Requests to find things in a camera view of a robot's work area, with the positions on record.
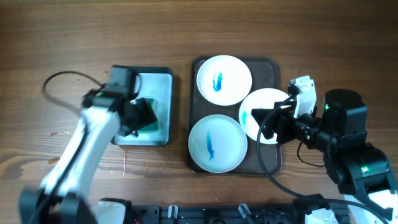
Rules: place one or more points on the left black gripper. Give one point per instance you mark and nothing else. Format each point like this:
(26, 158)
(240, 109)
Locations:
(148, 117)

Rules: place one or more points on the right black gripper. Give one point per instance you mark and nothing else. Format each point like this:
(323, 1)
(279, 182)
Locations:
(285, 116)

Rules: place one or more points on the green yellow sponge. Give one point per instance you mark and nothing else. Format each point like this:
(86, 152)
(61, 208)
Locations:
(153, 127)

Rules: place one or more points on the white plate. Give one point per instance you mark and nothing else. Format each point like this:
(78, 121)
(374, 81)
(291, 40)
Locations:
(260, 99)
(224, 80)

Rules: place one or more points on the grey-white plate bottom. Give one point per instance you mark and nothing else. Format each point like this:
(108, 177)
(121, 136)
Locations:
(217, 143)

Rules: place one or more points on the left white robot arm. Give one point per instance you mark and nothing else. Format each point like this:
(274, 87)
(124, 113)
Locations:
(62, 195)

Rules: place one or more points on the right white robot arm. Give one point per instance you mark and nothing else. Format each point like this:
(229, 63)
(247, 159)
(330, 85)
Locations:
(362, 172)

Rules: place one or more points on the dark tray with water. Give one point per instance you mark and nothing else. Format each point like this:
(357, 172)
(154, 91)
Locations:
(156, 83)

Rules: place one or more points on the white plate top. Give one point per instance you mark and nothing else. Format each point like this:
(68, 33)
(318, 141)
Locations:
(224, 80)

